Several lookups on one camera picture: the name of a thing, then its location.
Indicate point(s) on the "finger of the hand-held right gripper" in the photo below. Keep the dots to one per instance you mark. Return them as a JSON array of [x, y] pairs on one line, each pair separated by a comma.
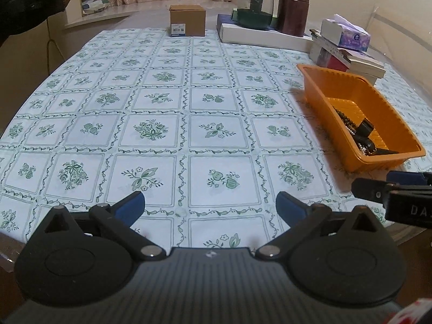
[[371, 189], [408, 178]]

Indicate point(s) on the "purple white tissue box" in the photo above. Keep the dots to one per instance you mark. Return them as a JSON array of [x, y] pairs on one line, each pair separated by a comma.
[[351, 37]]

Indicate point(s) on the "white printed bag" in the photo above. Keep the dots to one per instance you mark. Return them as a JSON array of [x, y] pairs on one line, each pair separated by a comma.
[[94, 5]]

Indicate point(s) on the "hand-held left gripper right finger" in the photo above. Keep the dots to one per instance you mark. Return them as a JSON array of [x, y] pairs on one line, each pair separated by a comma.
[[290, 206]]

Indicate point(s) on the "clear plastic sheet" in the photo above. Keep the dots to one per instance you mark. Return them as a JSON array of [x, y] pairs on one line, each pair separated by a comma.
[[401, 30]]

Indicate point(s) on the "orange plastic tray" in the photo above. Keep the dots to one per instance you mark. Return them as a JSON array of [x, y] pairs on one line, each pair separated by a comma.
[[324, 94]]

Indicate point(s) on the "blue flat box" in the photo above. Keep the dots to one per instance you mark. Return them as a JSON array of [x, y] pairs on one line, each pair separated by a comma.
[[224, 20]]

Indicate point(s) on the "dark red canister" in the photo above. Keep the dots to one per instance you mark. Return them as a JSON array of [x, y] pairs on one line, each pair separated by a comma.
[[293, 10]]

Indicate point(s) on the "black jacket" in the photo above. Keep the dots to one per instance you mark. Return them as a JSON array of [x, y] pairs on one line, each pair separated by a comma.
[[27, 0]]

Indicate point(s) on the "brown cardboard box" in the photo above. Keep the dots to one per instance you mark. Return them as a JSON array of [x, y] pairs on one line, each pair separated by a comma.
[[187, 18]]

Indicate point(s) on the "white flat box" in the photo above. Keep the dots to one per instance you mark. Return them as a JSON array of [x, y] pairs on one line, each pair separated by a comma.
[[263, 37]]

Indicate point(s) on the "green glass teapot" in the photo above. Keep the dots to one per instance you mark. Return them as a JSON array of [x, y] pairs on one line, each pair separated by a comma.
[[253, 15]]

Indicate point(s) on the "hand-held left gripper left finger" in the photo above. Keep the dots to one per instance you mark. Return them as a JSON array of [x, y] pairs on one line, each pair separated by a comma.
[[130, 206]]

